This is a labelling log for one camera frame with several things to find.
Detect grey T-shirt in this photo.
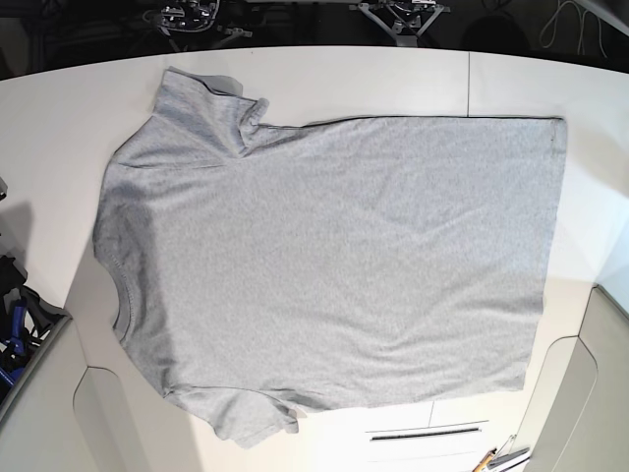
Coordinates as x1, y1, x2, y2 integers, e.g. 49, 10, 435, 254
93, 70, 567, 447

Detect tools at bottom edge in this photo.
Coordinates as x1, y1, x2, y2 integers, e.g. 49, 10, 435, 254
473, 435, 532, 472

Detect white cable loop background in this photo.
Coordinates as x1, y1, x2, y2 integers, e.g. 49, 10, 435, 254
538, 0, 609, 59

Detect blue tool in bin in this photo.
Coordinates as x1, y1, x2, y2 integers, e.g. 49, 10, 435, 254
1, 298, 29, 388

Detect grey bin left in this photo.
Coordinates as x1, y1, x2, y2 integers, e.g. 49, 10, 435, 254
1, 280, 71, 421

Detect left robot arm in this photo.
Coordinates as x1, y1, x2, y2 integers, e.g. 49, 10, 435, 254
349, 0, 451, 48

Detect grey panel right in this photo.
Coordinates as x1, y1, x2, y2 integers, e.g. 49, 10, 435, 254
512, 286, 628, 471

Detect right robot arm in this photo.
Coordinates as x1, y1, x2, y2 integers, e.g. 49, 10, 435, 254
142, 1, 254, 40

